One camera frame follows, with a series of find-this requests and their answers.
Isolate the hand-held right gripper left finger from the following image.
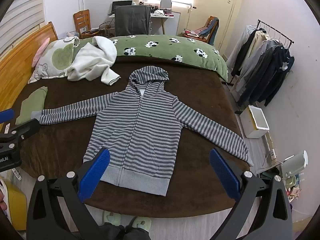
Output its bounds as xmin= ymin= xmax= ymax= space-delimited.
xmin=26 ymin=148 xmax=111 ymax=240

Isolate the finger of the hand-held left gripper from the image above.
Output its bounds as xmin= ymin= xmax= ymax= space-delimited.
xmin=11 ymin=119 xmax=40 ymax=140
xmin=0 ymin=108 xmax=15 ymax=125

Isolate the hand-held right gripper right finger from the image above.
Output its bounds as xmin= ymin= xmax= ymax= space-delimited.
xmin=209 ymin=147 xmax=293 ymax=240

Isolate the grey striped hoodie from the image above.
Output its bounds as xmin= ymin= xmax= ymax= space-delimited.
xmin=31 ymin=65 xmax=254 ymax=197

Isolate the black clothes rack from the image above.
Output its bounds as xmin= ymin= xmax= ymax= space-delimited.
xmin=230 ymin=19 xmax=294 ymax=85

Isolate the person's left hand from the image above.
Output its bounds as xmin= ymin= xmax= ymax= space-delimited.
xmin=0 ymin=191 xmax=8 ymax=211

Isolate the folded green cloth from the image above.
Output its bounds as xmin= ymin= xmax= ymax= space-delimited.
xmin=15 ymin=86 xmax=48 ymax=125

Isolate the green slipper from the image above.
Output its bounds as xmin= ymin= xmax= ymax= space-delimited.
xmin=130 ymin=216 xmax=152 ymax=238
xmin=103 ymin=210 xmax=122 ymax=227

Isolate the yellow box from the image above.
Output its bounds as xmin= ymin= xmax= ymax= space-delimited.
xmin=4 ymin=180 xmax=27 ymax=230

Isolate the white foam box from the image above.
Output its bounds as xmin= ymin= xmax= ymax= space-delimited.
xmin=239 ymin=105 xmax=270 ymax=138

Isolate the wooden headboard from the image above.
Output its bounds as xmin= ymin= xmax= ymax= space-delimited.
xmin=0 ymin=21 xmax=59 ymax=115

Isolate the pink pillow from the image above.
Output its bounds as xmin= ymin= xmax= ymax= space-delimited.
xmin=32 ymin=37 xmax=51 ymax=68

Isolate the bear print pillow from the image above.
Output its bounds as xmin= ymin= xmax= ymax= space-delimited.
xmin=27 ymin=36 xmax=80 ymax=84

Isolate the brown fleece blanket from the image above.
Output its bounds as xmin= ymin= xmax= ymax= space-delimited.
xmin=12 ymin=55 xmax=253 ymax=219

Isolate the white fleece robe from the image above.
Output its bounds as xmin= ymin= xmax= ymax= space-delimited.
xmin=65 ymin=36 xmax=122 ymax=87

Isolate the grey hanging coat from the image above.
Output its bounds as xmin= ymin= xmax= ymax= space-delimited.
xmin=235 ymin=39 xmax=275 ymax=93

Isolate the wooden slatted chair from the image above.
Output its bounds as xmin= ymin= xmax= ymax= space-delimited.
xmin=73 ymin=9 xmax=91 ymax=39

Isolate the black hanging coat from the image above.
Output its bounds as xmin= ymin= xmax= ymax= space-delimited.
xmin=231 ymin=29 xmax=260 ymax=77

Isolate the green panda print blanket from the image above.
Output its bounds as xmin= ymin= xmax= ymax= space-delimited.
xmin=72 ymin=34 xmax=229 ymax=82

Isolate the cream hanging shirt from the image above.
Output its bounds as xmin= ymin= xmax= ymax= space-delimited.
xmin=247 ymin=30 xmax=269 ymax=63

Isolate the dark grey covered chair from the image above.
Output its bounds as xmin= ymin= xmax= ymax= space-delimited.
xmin=114 ymin=5 xmax=152 ymax=37

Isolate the white desk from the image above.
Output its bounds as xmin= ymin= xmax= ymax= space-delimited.
xmin=107 ymin=11 xmax=175 ymax=34

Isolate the cream door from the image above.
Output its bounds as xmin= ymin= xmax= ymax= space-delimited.
xmin=195 ymin=0 xmax=248 ymax=53

